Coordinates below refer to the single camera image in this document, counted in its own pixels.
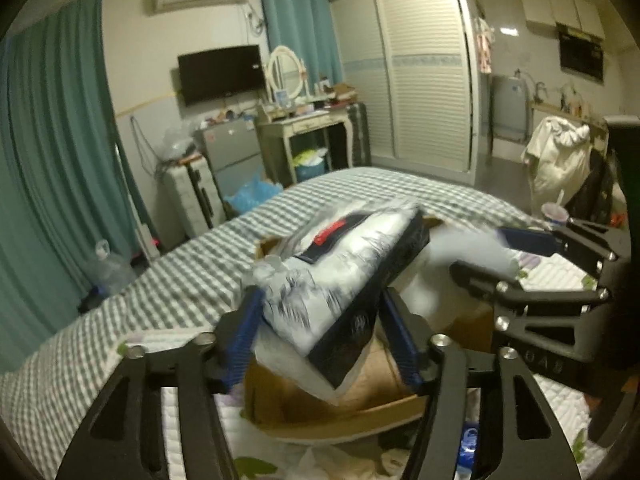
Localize black wall television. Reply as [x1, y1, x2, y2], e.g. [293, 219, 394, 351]
[178, 44, 265, 106]

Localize oval vanity mirror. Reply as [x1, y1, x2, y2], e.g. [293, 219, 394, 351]
[265, 46, 306, 108]

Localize black range hood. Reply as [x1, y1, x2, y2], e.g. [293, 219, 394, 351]
[558, 24, 604, 84]

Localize grey checkered bed sheet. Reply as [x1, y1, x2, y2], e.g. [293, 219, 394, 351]
[1, 167, 536, 479]

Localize teal curtain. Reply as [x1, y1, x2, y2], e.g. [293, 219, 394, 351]
[1, 0, 144, 372]
[262, 0, 343, 86]

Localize white clothes pile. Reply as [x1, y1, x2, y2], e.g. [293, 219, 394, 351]
[521, 116, 592, 218]

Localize brown cardboard box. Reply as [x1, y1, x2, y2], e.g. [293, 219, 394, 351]
[243, 217, 499, 443]

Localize grey white knit sock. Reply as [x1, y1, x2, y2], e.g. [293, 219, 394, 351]
[426, 226, 520, 278]

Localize teal right curtain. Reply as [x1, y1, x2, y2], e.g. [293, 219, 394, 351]
[262, 0, 343, 86]

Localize white kitchen cabinets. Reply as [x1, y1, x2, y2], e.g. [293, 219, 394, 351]
[522, 0, 605, 40]

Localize clear water jug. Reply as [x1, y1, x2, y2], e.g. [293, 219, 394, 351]
[86, 240, 137, 297]

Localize white washing machine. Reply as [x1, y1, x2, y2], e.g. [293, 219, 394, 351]
[490, 75, 529, 144]

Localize white sliding wardrobe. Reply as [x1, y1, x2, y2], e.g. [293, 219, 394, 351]
[330, 0, 480, 185]

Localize white suitcase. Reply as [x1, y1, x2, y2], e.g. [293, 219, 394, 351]
[163, 155, 228, 238]

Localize floral quilted white blanket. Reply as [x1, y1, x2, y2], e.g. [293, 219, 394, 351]
[112, 250, 608, 479]

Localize teal left curtain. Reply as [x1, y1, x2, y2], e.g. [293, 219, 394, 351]
[1, 0, 144, 372]

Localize grey mini fridge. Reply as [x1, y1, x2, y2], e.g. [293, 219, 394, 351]
[195, 118, 265, 197]

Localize white dressing table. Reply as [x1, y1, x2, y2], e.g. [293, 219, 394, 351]
[256, 105, 355, 188]

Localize blue plastic bag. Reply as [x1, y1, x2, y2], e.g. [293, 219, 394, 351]
[224, 174, 284, 216]

